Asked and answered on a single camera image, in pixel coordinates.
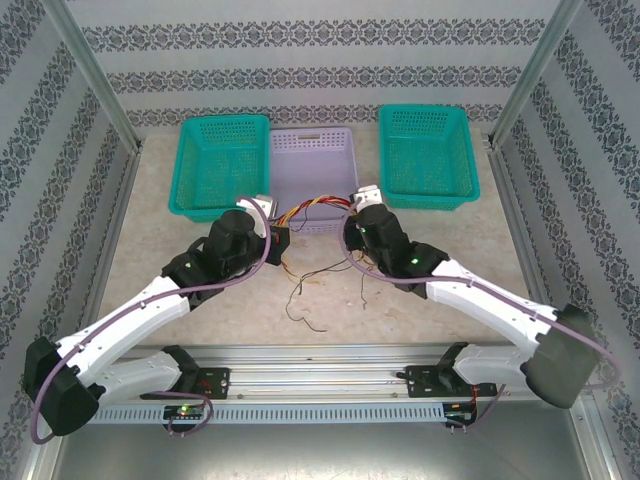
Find aluminium arm base rail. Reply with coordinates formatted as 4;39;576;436
79;343;506;401

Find small circuit board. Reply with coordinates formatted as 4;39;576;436
163;404;207;420
443;402;479;426

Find white slotted cable duct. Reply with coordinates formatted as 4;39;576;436
92;402;481;427

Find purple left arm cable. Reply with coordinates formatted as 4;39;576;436
29;232;275;446

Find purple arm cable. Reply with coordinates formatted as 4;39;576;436
339;219;624;436
29;232;275;446

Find thin yellow wire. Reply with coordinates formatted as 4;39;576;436
272;197;357;281

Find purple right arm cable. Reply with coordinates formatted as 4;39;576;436
339;219;624;436

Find steel front floor sheet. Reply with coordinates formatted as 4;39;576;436
47;397;619;480

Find green plastic mesh basket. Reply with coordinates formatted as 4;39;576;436
167;114;274;224
377;103;482;212

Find aluminium table side rail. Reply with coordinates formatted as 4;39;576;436
487;143;621;480
19;147;146;480

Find aluminium frame post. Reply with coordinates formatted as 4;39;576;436
489;0;586;149
39;0;144;154

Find lavender plastic perforated basket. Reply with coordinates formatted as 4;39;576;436
267;127;361;236

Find tangle of coloured wires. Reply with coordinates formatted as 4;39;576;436
272;197;357;226

